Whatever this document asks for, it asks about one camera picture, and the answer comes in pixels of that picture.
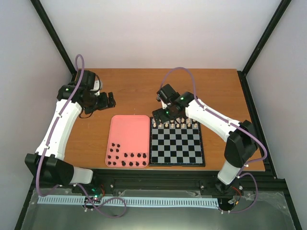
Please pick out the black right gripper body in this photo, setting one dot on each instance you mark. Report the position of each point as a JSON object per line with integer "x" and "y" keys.
{"x": 168, "y": 116}

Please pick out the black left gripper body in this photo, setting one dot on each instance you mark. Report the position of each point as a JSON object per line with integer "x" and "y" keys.
{"x": 96, "y": 104}

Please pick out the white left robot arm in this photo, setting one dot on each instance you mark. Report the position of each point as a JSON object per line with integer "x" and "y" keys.
{"x": 47, "y": 164}

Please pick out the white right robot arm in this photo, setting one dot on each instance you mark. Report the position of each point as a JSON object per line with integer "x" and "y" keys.
{"x": 239, "y": 137}

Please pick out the black white chess board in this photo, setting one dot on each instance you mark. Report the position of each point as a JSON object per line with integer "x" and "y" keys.
{"x": 177, "y": 143}

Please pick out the pink plastic tray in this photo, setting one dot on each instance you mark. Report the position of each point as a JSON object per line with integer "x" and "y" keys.
{"x": 132, "y": 133}

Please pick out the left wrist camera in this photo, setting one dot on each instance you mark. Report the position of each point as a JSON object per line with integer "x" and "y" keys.
{"x": 91, "y": 81}

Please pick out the light blue cable duct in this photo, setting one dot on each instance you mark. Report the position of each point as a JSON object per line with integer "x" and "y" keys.
{"x": 130, "y": 201}

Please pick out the black aluminium frame rail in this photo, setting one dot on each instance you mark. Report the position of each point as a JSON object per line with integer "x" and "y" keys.
{"x": 113, "y": 181}

